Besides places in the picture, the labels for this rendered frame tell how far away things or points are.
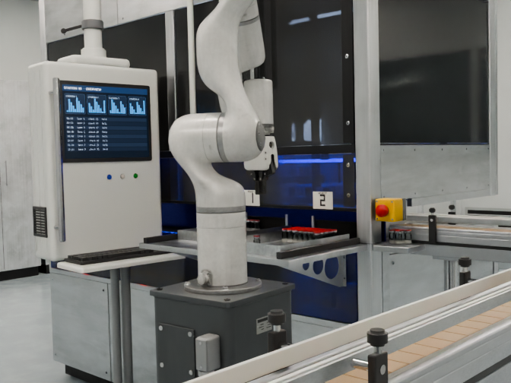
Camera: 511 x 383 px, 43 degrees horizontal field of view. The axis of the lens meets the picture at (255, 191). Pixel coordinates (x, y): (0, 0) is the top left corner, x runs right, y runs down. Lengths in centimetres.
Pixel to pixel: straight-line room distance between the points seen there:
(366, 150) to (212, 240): 79
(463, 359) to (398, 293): 150
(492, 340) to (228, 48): 93
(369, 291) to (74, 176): 118
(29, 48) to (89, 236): 529
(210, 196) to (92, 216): 115
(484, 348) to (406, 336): 16
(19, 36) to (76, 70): 512
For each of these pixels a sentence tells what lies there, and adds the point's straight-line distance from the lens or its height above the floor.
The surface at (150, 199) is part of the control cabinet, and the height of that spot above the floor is 101.
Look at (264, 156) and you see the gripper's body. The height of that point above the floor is 118.
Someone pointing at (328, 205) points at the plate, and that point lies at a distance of 226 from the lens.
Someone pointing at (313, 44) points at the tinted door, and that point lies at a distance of 233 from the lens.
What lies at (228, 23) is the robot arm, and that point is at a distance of 158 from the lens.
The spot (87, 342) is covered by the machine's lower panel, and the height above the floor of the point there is 25.
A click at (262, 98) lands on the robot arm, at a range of 190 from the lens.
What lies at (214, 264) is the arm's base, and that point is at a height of 92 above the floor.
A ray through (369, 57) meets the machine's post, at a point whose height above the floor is 149.
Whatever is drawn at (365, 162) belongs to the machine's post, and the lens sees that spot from 217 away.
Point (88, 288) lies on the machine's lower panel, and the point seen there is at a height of 53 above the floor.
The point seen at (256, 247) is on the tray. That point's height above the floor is 90.
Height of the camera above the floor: 117
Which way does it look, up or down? 3 degrees down
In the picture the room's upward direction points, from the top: 1 degrees counter-clockwise
